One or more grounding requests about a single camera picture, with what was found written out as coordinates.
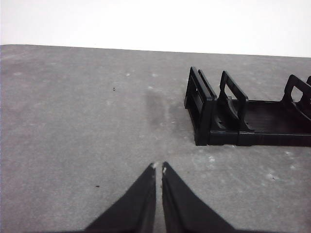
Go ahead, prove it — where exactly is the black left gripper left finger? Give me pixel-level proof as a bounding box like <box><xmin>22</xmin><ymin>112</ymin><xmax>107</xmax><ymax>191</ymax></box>
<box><xmin>85</xmin><ymin>162</ymin><xmax>157</xmax><ymax>232</ymax></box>

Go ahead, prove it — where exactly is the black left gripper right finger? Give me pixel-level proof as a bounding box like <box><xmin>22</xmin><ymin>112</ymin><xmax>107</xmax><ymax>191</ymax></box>
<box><xmin>161</xmin><ymin>161</ymin><xmax>237</xmax><ymax>232</ymax></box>

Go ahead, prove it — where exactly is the black plate rack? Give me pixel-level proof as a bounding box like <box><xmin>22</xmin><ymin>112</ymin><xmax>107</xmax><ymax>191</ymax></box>
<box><xmin>183</xmin><ymin>66</ymin><xmax>311</xmax><ymax>147</ymax></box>

